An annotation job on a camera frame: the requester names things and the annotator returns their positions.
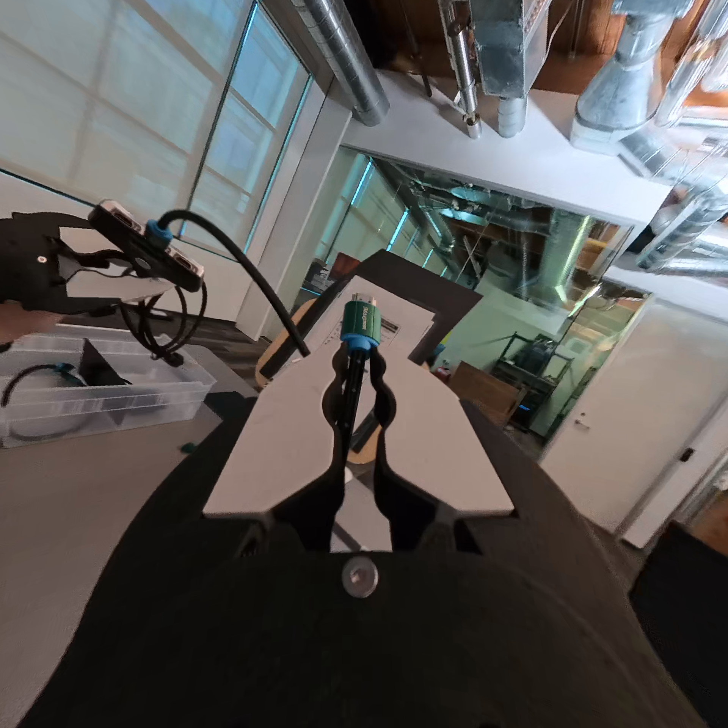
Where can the shiny silver pipe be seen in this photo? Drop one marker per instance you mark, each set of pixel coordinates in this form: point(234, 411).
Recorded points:
point(463, 68)

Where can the black hdmi switch box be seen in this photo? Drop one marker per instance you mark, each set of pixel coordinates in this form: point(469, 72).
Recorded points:
point(128, 242)

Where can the round spiral silver duct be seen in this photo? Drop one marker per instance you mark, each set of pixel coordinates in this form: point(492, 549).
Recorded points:
point(347, 57)

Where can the red fire extinguisher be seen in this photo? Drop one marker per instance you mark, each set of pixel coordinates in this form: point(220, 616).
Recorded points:
point(442, 373)

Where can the metal shelving rack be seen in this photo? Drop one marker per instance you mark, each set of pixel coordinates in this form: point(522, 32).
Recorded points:
point(534, 387)

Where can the interior glass wall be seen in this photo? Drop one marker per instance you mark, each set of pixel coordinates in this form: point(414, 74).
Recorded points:
point(512, 239)

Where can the rectangular duct with reducer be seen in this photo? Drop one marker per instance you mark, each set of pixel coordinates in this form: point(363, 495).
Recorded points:
point(625, 85)

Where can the large frosted window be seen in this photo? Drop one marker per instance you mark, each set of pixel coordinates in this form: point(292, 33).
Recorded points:
point(114, 85)

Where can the white door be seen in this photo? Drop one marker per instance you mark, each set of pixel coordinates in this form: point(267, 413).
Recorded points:
point(625, 409)

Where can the person's left hand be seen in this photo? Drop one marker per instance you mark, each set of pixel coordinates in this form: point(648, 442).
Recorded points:
point(17, 327)

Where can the bundle of insulated silver pipes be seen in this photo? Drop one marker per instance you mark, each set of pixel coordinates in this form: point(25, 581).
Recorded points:
point(682, 227)

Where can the rectangular silver duct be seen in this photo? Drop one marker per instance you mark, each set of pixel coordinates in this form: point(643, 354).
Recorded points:
point(506, 45)

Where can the clear plastic storage box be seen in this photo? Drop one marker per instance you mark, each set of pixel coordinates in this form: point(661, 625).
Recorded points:
point(159, 392)

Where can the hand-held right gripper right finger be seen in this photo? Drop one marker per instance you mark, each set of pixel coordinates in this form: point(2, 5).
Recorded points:
point(443, 455)

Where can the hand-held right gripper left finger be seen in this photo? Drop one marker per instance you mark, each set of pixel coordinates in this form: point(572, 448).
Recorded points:
point(273, 449)

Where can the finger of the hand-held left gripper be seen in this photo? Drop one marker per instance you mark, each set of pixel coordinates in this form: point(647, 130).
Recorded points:
point(85, 242)
point(114, 284)

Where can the brown cardboard box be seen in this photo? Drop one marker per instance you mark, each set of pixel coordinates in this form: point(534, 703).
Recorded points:
point(483, 392)

